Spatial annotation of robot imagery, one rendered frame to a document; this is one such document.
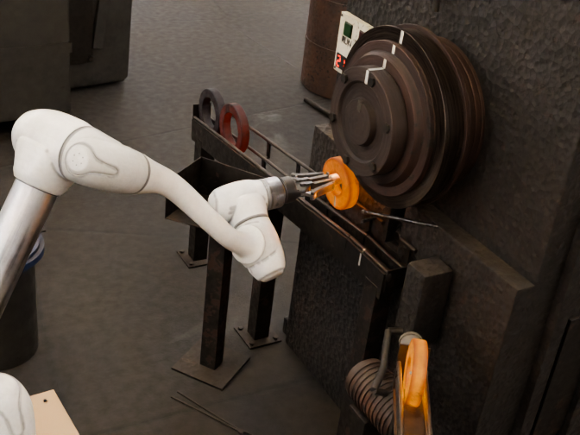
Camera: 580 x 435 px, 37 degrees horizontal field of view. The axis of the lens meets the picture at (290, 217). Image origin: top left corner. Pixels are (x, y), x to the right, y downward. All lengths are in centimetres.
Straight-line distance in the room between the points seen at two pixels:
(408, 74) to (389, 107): 10
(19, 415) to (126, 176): 56
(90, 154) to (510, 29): 100
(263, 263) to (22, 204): 65
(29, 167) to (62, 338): 128
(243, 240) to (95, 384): 98
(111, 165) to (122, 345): 136
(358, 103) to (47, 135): 76
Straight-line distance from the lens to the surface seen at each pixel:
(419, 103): 214
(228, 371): 308
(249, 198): 237
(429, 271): 227
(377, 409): 228
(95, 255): 365
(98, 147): 191
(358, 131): 223
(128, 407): 294
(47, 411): 233
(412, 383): 201
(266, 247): 230
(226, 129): 323
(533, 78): 210
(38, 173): 202
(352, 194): 251
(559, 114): 205
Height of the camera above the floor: 199
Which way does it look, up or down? 30 degrees down
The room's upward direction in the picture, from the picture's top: 7 degrees clockwise
